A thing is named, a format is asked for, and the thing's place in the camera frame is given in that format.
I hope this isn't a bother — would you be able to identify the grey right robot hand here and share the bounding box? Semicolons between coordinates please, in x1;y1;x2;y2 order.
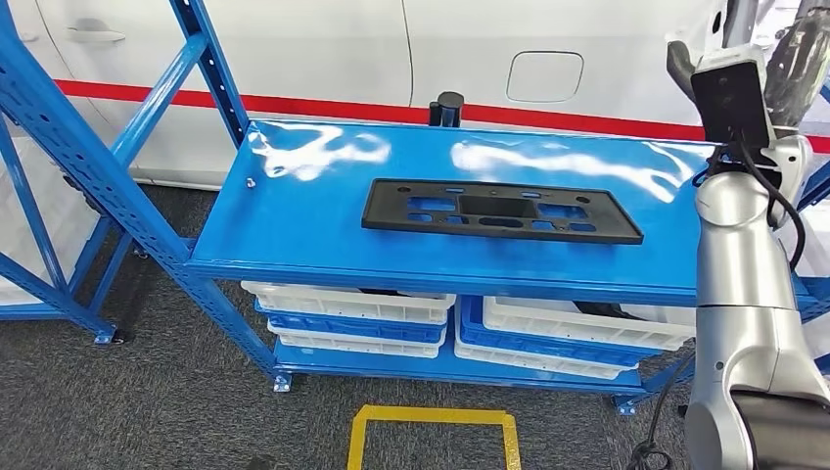
666;6;830;134

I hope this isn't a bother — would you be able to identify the black plastic bracket panel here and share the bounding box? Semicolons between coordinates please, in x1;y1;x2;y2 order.
360;178;645;247

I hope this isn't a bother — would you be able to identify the yellow floor tape square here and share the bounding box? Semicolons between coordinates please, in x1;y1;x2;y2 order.
346;404;523;470

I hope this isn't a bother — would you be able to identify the white car with red stripe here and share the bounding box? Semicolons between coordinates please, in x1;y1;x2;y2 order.
0;0;830;193

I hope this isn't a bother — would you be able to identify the black camera cable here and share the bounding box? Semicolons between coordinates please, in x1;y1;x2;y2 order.
625;139;807;470

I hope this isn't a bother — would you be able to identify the black curved bracket part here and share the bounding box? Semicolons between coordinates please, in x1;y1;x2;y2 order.
358;287;426;299
574;301;643;322

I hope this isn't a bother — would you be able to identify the black cylindrical post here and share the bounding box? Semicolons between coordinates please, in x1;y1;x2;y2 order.
428;91;466;128

